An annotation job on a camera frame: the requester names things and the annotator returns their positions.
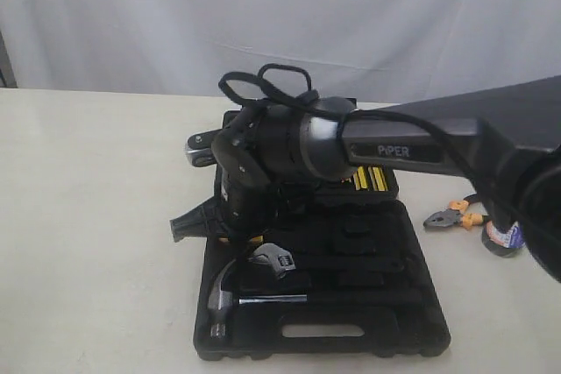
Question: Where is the claw hammer black handle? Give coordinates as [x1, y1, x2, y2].
[205, 258, 424, 340]

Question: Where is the black electrical tape roll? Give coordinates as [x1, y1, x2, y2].
[480, 222, 525, 258]

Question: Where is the black plastic tool case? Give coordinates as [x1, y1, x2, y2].
[192, 97, 452, 354]

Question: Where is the yellow tape measure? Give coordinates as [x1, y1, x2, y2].
[218, 235, 264, 245]

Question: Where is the combination pliers orange black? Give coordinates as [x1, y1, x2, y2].
[423, 194, 490, 230]

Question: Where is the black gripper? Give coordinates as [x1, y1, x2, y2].
[169, 170, 316, 243]

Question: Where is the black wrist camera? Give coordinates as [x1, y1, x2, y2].
[184, 129, 224, 167]

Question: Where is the adjustable wrench black handle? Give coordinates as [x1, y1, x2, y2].
[249, 243, 405, 279]

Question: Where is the middle yellow black screwdriver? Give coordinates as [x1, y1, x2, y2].
[356, 166, 369, 190]

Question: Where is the white backdrop curtain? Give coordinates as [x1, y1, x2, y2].
[1, 0, 560, 102]

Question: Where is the yellow black screwdriver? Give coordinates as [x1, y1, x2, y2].
[356, 166, 369, 190]
[368, 167, 387, 192]

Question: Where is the right yellow black screwdriver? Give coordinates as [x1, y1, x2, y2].
[368, 167, 387, 192]

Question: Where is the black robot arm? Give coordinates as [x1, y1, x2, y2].
[170, 72, 560, 279]

